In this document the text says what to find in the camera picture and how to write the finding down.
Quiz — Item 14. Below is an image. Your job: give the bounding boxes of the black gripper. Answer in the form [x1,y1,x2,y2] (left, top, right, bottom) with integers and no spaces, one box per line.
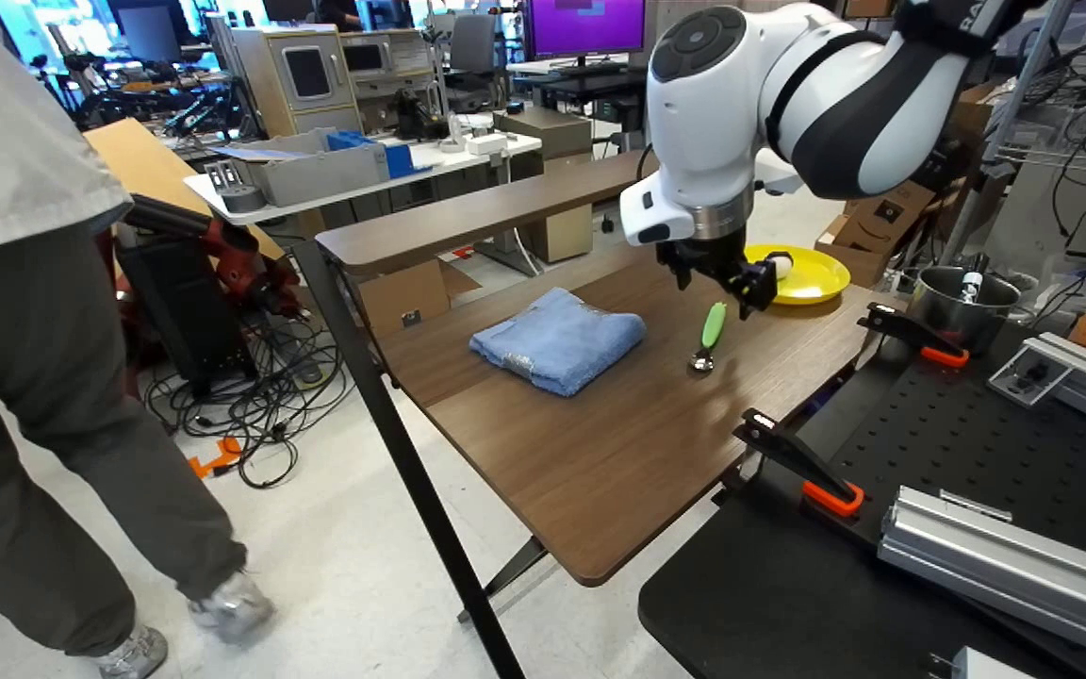
[658,235,792,318]

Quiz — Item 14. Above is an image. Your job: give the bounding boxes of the red robot arm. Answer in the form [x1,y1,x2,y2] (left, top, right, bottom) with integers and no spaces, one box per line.
[127,199,305,318]

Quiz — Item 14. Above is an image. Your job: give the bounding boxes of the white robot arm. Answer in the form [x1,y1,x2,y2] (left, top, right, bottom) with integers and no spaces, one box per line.
[618,0,1040,313]

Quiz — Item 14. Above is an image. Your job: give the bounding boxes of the yellow plate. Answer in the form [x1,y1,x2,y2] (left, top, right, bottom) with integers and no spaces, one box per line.
[748,241,854,306]

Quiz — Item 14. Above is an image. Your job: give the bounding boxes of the cardboard box on floor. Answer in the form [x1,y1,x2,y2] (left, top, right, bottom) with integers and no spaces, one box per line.
[819,181,936,282]

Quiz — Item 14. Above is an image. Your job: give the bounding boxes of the folded blue cloth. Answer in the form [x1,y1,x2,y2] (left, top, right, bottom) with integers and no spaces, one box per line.
[467,286,644,396]

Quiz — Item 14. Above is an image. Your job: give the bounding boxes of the small steel pot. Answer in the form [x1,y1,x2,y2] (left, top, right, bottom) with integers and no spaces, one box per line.
[908,264,1022,352]

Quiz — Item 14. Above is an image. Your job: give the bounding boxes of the black perforated breadboard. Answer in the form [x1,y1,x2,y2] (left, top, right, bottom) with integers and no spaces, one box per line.
[639,364,1086,679]

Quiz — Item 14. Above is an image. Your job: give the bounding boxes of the purple monitor screen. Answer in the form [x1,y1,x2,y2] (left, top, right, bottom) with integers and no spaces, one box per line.
[528,0,644,55]

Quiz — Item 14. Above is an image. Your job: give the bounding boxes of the person in grey trousers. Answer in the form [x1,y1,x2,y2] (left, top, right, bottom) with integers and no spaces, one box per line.
[0,30,273,679]

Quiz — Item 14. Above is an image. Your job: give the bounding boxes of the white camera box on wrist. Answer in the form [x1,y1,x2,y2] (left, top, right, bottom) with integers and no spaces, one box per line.
[618,171,694,243]

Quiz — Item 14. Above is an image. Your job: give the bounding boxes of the orange handled clamp far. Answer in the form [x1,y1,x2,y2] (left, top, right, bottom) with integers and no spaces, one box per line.
[859,301,971,369]

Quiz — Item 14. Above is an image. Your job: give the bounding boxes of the orange handled clamp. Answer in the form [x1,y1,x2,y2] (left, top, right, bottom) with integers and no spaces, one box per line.
[859,301,971,369]
[736,408,866,521]

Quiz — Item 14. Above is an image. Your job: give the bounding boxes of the orange handled clamp near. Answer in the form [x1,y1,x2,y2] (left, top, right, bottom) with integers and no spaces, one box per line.
[736,408,866,521]

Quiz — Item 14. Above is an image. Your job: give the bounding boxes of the aluminium extrusion rail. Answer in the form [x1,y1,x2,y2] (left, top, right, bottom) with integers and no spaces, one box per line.
[879,485,1086,647]

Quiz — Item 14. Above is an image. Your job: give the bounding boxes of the tangled black floor cables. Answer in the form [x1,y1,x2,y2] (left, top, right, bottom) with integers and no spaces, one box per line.
[142,313,357,495]

